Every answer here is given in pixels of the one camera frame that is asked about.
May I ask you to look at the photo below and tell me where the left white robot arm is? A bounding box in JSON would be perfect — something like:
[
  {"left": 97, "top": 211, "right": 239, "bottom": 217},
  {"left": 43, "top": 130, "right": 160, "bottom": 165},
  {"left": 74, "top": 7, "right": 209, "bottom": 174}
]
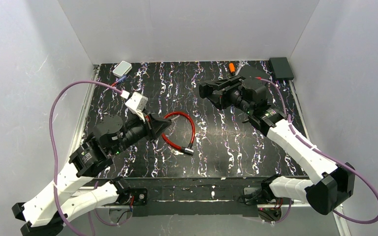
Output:
[{"left": 12, "top": 114, "right": 172, "bottom": 236}]

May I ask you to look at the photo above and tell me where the purple cable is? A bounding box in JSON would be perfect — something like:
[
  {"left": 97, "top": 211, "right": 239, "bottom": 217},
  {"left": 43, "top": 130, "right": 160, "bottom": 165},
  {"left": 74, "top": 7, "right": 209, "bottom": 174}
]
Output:
[
  {"left": 255, "top": 77, "right": 378, "bottom": 225},
  {"left": 49, "top": 80, "right": 130, "bottom": 236}
]

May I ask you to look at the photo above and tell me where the red cable lock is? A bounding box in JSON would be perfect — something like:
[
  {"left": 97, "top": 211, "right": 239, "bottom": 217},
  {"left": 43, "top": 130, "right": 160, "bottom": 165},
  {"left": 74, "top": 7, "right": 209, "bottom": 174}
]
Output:
[{"left": 161, "top": 111, "right": 196, "bottom": 156}]

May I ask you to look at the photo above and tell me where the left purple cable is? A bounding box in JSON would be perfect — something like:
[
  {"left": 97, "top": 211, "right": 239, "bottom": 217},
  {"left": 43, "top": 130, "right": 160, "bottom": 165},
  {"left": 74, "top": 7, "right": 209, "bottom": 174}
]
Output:
[{"left": 49, "top": 80, "right": 130, "bottom": 236}]

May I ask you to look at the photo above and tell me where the red blue pen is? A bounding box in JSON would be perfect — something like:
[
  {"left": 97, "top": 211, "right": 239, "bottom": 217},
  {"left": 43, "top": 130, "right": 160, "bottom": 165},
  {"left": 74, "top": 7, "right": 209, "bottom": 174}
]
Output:
[{"left": 111, "top": 75, "right": 127, "bottom": 87}]

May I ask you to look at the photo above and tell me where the aluminium frame rail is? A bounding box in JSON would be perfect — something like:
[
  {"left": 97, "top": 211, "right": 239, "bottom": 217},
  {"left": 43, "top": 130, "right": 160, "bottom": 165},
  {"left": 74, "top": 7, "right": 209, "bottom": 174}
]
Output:
[{"left": 47, "top": 65, "right": 100, "bottom": 209}]

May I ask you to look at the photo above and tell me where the black box in corner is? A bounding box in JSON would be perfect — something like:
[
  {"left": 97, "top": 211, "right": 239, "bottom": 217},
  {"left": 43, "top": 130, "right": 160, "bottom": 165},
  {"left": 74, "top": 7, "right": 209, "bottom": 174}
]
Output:
[{"left": 269, "top": 57, "right": 294, "bottom": 81}]

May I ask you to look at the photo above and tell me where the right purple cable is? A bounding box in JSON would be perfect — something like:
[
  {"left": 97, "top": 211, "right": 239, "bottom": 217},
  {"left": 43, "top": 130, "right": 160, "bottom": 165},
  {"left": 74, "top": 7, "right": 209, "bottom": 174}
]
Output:
[{"left": 255, "top": 77, "right": 378, "bottom": 225}]

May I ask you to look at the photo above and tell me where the orange-handled screwdriver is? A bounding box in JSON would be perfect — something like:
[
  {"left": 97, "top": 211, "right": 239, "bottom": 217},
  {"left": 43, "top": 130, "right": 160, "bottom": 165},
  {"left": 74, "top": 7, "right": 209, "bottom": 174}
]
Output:
[{"left": 228, "top": 63, "right": 236, "bottom": 76}]

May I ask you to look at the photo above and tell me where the black flat box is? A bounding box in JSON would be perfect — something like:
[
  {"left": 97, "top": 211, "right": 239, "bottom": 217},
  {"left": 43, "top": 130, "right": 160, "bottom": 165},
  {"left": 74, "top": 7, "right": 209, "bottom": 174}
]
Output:
[{"left": 238, "top": 65, "right": 269, "bottom": 80}]

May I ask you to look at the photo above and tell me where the white rectangular box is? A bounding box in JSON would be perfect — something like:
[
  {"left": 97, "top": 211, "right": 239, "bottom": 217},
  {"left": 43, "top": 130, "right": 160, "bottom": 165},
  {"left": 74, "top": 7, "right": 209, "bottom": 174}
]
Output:
[{"left": 112, "top": 61, "right": 132, "bottom": 77}]

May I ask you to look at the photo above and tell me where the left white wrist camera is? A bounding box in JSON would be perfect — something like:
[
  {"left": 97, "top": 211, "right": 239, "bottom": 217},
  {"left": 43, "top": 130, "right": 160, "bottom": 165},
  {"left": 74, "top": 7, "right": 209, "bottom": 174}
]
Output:
[{"left": 125, "top": 92, "right": 148, "bottom": 123}]

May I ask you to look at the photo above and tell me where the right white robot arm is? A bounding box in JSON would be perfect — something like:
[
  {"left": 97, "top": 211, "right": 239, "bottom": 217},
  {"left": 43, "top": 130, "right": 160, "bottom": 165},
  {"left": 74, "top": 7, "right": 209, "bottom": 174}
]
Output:
[{"left": 198, "top": 76, "right": 355, "bottom": 215}]

